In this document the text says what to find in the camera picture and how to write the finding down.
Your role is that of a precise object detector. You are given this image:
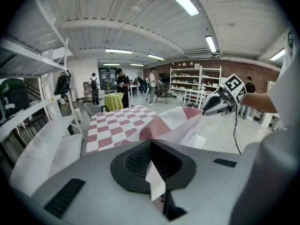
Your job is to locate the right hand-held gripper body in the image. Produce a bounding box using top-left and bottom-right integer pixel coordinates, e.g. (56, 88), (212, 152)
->
(217, 73), (247, 117)

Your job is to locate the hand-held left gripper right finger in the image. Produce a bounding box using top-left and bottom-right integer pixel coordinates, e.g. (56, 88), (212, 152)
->
(151, 139), (246, 225)

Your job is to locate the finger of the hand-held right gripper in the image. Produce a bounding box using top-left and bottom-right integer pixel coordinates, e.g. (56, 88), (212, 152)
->
(202, 102), (225, 116)
(203, 92), (222, 110)

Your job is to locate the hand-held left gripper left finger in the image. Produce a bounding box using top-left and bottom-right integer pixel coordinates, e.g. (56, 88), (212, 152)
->
(30, 139), (168, 225)

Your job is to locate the red white checkered cloth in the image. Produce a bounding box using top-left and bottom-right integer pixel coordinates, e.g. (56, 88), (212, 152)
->
(85, 105), (204, 203)

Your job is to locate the person's right forearm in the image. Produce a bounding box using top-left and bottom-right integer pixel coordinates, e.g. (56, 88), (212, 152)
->
(240, 92), (279, 114)

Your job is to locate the white display shelving unit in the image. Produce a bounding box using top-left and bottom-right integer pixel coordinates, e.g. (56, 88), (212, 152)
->
(169, 65), (223, 109)

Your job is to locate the ceiling air vent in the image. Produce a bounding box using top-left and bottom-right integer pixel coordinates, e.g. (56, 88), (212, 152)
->
(185, 48), (213, 57)

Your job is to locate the dark wooden chair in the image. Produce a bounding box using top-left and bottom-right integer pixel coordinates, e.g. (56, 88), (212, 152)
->
(154, 88), (169, 104)

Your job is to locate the person's white shirt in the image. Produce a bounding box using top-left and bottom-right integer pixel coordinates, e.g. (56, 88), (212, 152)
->
(231, 29), (300, 225)

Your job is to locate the white padded sheet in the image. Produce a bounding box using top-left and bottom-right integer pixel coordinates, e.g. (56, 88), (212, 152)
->
(9, 117), (78, 194)

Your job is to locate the grey chair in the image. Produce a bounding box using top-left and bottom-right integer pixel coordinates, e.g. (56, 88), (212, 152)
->
(83, 102), (102, 117)

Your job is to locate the yellow-green covered round table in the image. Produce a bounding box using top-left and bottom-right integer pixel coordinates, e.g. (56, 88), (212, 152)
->
(104, 92), (124, 112)

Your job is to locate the small open cabinet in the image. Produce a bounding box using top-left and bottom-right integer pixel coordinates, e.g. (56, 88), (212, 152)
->
(82, 81), (94, 102)

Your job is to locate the black backpack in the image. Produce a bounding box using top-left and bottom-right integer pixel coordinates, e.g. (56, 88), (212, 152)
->
(53, 69), (71, 96)

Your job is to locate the green helmet-shaped device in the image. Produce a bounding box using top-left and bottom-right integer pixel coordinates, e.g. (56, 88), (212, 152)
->
(0, 78), (30, 124)

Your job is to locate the white metal shelving rack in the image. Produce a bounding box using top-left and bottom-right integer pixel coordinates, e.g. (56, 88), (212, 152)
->
(0, 0), (86, 154)

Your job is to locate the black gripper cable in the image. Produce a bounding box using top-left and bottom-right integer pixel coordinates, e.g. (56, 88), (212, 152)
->
(232, 108), (242, 155)

